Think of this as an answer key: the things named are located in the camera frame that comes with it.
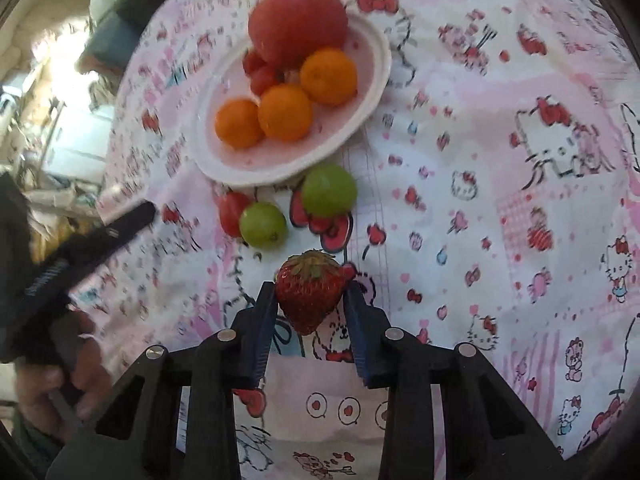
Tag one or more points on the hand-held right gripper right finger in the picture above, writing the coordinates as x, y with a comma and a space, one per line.
362, 340

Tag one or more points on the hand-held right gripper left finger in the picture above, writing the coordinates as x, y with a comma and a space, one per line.
262, 335

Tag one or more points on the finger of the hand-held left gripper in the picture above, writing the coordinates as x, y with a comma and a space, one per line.
115, 232

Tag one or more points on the red strawberry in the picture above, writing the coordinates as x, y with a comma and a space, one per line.
310, 292

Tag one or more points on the red cherry tomato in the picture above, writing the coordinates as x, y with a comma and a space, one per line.
252, 61
231, 212
265, 81

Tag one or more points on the orange tangerine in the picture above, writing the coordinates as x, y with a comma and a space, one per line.
330, 76
285, 112
239, 124

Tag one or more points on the pink strawberry-pattern plate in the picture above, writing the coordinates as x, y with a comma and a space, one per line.
300, 155

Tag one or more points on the red apple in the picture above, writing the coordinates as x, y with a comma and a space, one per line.
297, 25

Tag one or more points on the person's left hand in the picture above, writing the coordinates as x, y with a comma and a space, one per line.
35, 385

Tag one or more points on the green grape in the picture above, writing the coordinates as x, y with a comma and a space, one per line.
329, 191
263, 225

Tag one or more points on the dark blue sofa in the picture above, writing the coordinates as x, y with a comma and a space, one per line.
110, 37

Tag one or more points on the pink cartoon printed blanket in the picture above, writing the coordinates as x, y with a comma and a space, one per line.
450, 110

